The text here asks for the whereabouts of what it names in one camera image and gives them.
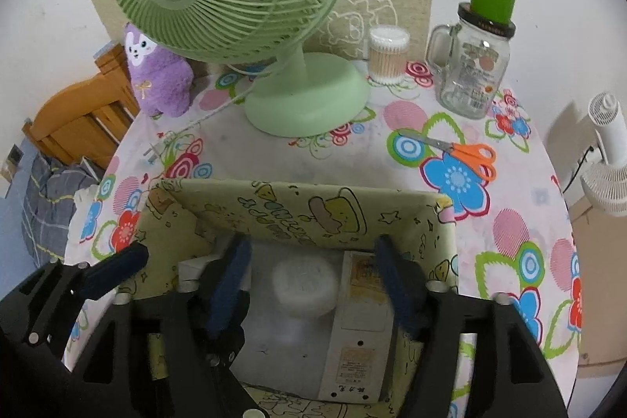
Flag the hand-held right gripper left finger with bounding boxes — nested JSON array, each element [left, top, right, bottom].
[[63, 234, 265, 418]]

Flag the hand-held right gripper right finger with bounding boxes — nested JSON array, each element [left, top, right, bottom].
[[375, 236, 569, 418]]

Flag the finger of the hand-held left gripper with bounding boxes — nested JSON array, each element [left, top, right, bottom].
[[14, 243, 149, 350]]

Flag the white round jar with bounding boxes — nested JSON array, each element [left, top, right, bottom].
[[272, 259, 340, 318]]

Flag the white remote control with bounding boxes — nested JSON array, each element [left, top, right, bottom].
[[318, 252, 397, 402]]

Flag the printed fabric storage box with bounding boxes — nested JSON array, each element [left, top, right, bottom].
[[131, 177, 458, 418]]

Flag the grey plaid blanket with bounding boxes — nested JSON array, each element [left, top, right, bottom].
[[20, 154, 106, 262]]

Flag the floral tablecloth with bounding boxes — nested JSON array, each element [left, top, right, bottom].
[[63, 56, 584, 418]]

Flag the wooden chair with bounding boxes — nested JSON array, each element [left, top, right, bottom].
[[22, 43, 143, 169]]

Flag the purple plush bunny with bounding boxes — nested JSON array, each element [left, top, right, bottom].
[[122, 22, 194, 118]]

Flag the beige door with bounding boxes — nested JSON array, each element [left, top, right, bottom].
[[563, 193, 627, 380]]

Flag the glass mug jar green lid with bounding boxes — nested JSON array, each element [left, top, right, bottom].
[[425, 0, 519, 120]]

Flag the clear cotton swab jar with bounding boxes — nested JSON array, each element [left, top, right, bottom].
[[367, 26, 411, 86]]

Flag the white standing fan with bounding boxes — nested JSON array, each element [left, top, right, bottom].
[[580, 92, 627, 215]]

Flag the orange handled scissors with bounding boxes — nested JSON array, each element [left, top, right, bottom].
[[399, 129, 497, 183]]

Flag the wall socket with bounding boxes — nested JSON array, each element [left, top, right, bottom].
[[4, 144, 24, 176]]

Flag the black fan cord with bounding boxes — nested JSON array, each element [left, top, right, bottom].
[[562, 144, 596, 194]]

